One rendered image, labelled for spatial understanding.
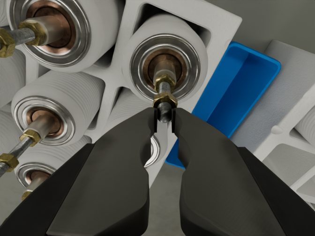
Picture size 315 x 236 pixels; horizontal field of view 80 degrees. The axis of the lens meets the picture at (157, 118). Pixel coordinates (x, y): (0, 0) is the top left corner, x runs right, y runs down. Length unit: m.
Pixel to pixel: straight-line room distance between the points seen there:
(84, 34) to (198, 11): 0.14
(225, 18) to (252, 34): 0.22
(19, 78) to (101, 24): 0.18
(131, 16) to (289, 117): 0.29
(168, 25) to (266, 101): 0.28
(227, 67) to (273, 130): 0.19
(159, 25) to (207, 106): 0.35
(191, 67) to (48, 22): 0.14
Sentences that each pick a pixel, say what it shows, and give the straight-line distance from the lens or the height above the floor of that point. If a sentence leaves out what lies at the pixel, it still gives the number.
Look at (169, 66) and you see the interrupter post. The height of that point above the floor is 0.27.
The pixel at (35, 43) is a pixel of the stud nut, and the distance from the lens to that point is 0.20.
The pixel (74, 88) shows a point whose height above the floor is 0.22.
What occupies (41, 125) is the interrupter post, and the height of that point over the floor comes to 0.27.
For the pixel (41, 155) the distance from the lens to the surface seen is 0.34.
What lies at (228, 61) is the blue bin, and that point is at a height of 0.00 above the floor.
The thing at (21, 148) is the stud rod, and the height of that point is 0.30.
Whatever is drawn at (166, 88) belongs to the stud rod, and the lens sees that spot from 0.15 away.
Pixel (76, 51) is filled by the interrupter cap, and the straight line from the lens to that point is 0.22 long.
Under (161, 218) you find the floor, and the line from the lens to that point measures 0.90.
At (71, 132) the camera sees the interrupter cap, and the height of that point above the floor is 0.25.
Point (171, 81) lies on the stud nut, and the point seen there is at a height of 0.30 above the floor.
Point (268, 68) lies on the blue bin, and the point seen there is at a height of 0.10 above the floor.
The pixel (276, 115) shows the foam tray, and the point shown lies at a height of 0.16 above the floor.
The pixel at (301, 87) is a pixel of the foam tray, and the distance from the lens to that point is 0.38.
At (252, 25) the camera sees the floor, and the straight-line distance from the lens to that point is 0.49.
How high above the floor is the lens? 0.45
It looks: 58 degrees down
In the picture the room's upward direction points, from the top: 177 degrees counter-clockwise
